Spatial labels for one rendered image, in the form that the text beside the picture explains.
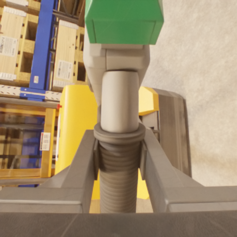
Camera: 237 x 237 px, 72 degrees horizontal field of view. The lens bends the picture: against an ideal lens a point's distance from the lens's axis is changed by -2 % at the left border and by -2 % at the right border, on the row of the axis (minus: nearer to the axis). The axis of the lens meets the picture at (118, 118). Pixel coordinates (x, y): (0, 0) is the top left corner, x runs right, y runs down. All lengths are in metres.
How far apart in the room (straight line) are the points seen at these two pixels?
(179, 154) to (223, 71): 0.62
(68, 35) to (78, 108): 1.15
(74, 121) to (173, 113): 0.72
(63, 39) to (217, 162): 1.88
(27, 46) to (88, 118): 1.16
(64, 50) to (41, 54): 0.25
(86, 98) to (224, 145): 0.95
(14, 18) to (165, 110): 1.81
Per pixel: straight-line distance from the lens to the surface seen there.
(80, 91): 1.27
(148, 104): 1.23
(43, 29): 2.22
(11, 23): 2.24
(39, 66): 1.99
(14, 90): 1.90
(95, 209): 1.91
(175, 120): 1.30
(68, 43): 2.12
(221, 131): 1.21
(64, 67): 1.96
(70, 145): 1.20
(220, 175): 1.23
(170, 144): 1.24
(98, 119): 0.18
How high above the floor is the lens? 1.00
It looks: 24 degrees down
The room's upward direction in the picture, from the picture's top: 85 degrees counter-clockwise
